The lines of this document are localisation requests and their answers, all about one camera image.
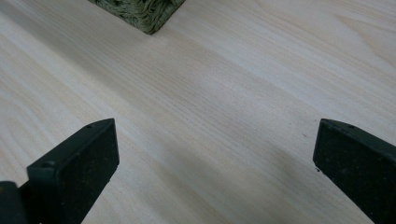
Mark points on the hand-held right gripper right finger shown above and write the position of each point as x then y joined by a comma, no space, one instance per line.
361,165

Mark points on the green fuzzy cloth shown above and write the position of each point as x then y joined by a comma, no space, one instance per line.
141,11

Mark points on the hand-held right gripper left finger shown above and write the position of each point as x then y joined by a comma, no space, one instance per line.
77,168

